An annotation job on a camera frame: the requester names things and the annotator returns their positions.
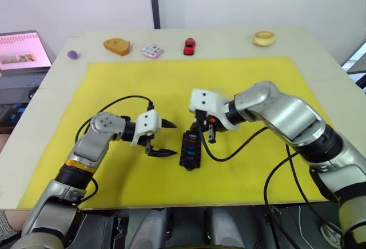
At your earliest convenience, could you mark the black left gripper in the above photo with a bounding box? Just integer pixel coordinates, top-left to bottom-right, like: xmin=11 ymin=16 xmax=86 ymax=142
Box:
xmin=138 ymin=118 xmax=178 ymax=158

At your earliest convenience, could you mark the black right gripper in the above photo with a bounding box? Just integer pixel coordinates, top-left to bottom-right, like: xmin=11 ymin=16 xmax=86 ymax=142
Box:
xmin=190 ymin=110 xmax=228 ymax=144

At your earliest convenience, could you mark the black fuse box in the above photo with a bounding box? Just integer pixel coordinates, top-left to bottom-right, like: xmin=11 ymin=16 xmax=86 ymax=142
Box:
xmin=178 ymin=129 xmax=204 ymax=172

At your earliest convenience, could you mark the yellow table mat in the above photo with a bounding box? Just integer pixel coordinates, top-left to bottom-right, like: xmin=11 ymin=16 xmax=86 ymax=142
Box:
xmin=17 ymin=56 xmax=335 ymax=211

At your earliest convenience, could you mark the red toy car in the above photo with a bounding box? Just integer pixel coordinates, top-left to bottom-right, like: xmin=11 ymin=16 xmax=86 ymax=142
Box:
xmin=182 ymin=37 xmax=197 ymax=56

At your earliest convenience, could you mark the pink paint palette case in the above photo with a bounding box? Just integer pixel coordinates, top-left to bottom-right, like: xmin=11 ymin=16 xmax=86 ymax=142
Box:
xmin=141 ymin=42 xmax=165 ymax=60

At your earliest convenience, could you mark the grey rounded shape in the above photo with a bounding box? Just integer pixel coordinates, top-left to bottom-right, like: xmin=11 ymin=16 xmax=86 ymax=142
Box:
xmin=204 ymin=207 xmax=245 ymax=249
xmin=128 ymin=208 xmax=172 ymax=249

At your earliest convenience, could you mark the toy bread slice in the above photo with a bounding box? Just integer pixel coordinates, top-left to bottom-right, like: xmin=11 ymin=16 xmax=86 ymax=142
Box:
xmin=103 ymin=37 xmax=131 ymax=58

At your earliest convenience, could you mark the black table leg brace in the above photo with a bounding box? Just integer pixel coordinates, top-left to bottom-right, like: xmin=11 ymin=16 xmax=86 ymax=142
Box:
xmin=264 ymin=205 xmax=289 ymax=249

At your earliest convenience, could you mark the black and blue device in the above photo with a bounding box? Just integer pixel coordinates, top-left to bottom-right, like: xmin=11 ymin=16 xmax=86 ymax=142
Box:
xmin=0 ymin=103 xmax=28 ymax=127

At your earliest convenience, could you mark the white sneaker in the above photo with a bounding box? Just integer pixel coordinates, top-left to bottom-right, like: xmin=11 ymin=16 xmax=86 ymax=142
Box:
xmin=320 ymin=222 xmax=344 ymax=248

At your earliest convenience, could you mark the bystander's bare leg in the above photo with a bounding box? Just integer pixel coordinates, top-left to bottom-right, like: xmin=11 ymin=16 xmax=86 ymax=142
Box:
xmin=0 ymin=208 xmax=29 ymax=241

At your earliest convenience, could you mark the open laptop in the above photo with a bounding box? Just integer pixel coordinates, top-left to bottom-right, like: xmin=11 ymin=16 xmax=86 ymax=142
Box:
xmin=0 ymin=30 xmax=54 ymax=98

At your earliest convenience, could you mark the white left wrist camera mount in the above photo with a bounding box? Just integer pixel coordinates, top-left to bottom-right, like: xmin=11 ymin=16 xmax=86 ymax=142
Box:
xmin=130 ymin=109 xmax=162 ymax=147

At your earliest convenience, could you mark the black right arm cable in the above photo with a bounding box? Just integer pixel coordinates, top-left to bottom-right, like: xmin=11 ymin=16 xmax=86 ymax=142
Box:
xmin=199 ymin=125 xmax=344 ymax=249

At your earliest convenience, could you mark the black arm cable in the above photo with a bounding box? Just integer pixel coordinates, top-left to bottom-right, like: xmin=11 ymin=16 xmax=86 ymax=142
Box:
xmin=74 ymin=94 xmax=156 ymax=204
xmin=199 ymin=125 xmax=344 ymax=249

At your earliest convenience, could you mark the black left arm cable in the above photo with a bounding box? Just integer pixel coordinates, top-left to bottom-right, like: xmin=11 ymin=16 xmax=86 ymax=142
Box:
xmin=74 ymin=94 xmax=156 ymax=204

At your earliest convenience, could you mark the dark grey wall post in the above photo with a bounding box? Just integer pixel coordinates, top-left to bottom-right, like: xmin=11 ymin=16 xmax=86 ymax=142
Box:
xmin=148 ymin=0 xmax=161 ymax=30

